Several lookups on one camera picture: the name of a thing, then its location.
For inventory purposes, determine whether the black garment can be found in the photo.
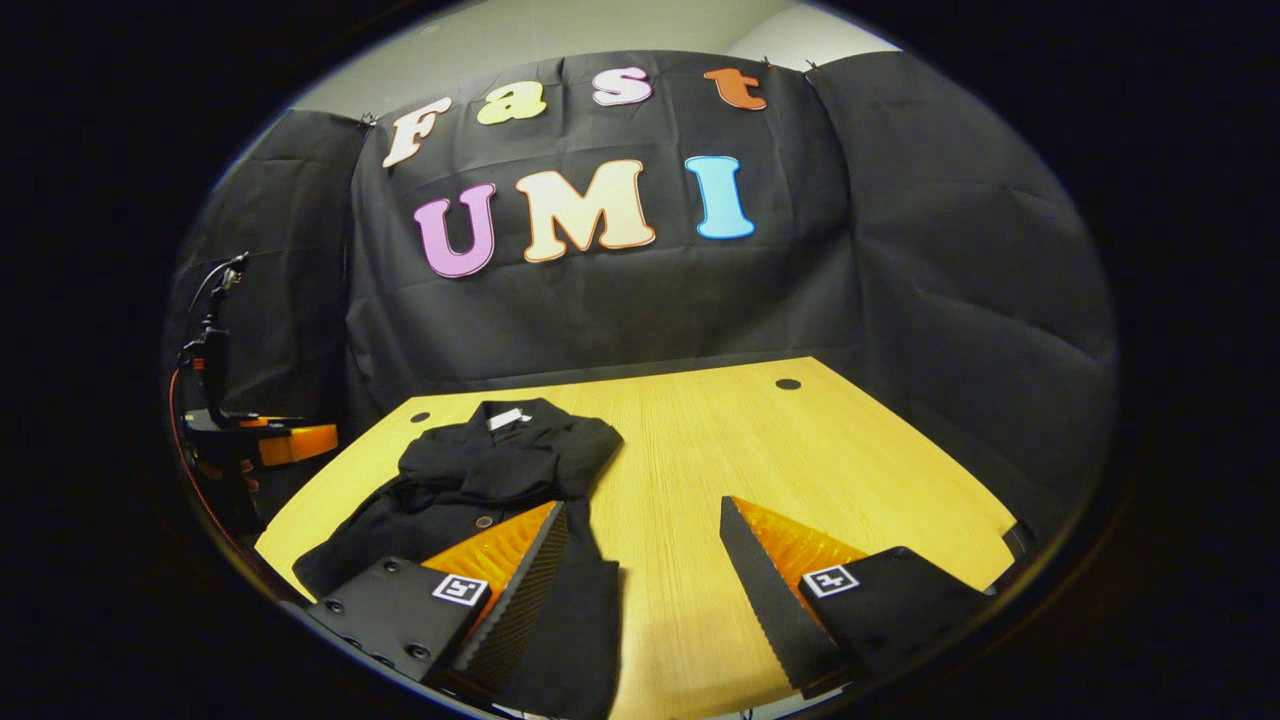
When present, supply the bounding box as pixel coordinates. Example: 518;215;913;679
292;397;627;720

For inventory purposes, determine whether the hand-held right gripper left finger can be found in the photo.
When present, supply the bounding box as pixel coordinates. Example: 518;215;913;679
308;500;569;698

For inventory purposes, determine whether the black backdrop cloth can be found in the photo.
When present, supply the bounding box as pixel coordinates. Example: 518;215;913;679
163;50;1119;523

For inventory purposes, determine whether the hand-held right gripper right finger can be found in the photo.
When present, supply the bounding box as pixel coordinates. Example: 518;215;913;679
718;494;993;701

